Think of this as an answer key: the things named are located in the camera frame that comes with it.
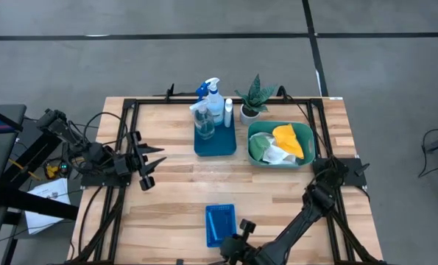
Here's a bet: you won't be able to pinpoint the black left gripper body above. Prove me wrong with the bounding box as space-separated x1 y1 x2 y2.
113 152 143 177

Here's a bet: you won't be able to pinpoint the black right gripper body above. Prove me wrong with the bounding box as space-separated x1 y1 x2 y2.
218 235 266 265

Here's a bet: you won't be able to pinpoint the white cloth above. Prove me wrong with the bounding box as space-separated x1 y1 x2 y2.
252 132 297 166

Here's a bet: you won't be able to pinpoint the green oval cloth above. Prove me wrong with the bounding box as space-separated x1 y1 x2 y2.
248 135 272 162

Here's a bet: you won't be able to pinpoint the white blue-trigger spray bottle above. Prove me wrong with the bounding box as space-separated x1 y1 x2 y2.
196 77 226 127

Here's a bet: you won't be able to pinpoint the white blue-printed tube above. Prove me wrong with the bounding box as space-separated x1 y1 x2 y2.
224 98 234 129

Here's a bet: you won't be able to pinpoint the yellow oval cloth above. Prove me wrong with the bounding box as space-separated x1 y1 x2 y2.
272 123 305 160

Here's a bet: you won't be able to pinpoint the blue slotted plastic basket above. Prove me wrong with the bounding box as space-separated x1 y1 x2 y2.
205 203 238 248

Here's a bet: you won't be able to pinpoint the dark teal rectangular tray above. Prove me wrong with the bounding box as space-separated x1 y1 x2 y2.
193 101 238 158

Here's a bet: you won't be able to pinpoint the white paper sheets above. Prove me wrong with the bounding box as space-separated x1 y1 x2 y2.
24 177 72 236

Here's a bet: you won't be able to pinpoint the teal plastic tub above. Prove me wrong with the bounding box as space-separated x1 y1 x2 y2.
247 120 317 170

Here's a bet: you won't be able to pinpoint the snake plant in white pot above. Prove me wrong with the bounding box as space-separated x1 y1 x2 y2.
234 73 278 126

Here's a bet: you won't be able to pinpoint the black metal table frame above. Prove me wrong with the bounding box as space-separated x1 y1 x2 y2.
66 83 389 265

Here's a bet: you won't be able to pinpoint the yellow cable connector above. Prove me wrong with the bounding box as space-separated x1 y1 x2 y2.
43 164 60 180

